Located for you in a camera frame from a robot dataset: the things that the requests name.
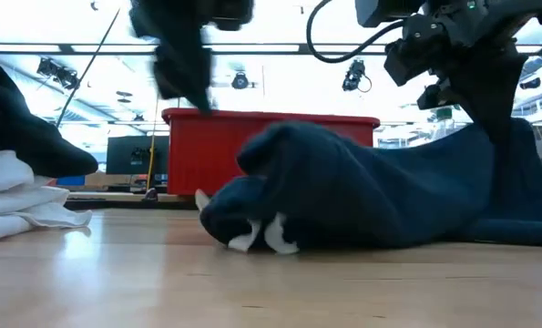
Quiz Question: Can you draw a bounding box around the black garment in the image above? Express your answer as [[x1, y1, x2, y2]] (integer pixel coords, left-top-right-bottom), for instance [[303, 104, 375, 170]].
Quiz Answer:
[[0, 59, 99, 179]]

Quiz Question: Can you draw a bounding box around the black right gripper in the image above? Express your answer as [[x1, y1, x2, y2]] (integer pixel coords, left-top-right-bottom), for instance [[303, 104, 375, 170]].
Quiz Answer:
[[416, 43, 530, 152]]

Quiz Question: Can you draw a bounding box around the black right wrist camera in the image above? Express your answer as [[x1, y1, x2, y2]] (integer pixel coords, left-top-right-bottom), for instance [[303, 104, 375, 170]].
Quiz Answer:
[[383, 15, 450, 88]]

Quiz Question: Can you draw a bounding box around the yellow cable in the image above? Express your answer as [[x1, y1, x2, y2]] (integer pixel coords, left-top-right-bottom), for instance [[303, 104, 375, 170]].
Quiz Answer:
[[145, 96, 161, 190]]

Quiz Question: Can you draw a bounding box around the navy garment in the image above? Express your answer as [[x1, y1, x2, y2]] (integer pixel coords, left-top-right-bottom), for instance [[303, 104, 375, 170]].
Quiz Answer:
[[193, 117, 542, 255]]

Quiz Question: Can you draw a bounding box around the small blue box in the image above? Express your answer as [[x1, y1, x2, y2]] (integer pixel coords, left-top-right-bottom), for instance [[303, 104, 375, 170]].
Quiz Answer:
[[55, 174, 87, 187]]

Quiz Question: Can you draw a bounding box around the black overhead crossbar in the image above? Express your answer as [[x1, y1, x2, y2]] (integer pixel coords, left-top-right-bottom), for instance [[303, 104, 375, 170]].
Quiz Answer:
[[0, 42, 542, 57]]

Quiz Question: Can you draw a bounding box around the black ceiling fixture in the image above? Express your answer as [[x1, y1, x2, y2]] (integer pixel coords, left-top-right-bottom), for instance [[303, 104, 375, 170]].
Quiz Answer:
[[518, 76, 542, 91]]

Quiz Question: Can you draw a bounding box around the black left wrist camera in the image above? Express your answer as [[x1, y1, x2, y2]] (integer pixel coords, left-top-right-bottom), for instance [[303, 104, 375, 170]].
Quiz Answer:
[[206, 0, 256, 33]]

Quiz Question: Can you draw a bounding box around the red plastic laundry bin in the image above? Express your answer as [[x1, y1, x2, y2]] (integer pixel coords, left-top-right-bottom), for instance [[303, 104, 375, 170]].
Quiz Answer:
[[160, 107, 382, 198]]

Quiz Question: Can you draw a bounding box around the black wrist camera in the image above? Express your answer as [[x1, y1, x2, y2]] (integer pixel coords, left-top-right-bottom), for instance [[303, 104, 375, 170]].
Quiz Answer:
[[383, 15, 450, 88], [206, 0, 256, 33]]

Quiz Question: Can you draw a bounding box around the round black ceiling lamp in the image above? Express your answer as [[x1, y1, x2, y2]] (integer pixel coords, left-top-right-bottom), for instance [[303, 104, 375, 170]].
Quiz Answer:
[[230, 70, 251, 91]]

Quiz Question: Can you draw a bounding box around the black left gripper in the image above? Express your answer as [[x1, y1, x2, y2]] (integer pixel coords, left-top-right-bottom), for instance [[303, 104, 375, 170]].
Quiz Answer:
[[128, 0, 216, 116]]

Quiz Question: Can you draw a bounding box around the black overhead camera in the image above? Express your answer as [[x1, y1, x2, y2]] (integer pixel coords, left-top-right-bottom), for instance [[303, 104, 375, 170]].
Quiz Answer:
[[341, 58, 373, 94]]

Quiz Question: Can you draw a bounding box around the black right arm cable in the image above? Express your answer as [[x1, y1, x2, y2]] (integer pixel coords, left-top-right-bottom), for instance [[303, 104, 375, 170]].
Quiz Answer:
[[305, 0, 406, 65]]

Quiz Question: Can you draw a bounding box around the black monitor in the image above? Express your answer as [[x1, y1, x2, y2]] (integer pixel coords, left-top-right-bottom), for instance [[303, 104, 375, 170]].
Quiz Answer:
[[105, 135, 170, 177]]

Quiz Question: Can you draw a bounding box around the long black cable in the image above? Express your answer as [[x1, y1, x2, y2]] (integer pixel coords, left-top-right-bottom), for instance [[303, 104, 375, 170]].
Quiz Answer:
[[54, 7, 122, 128]]

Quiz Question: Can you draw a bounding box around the black ceiling camera rig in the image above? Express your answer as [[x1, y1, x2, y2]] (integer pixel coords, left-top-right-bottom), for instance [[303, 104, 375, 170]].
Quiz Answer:
[[36, 56, 81, 91]]

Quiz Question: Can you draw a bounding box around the white shirt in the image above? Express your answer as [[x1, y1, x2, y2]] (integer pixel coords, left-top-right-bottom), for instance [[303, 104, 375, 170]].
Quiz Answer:
[[0, 149, 94, 247]]

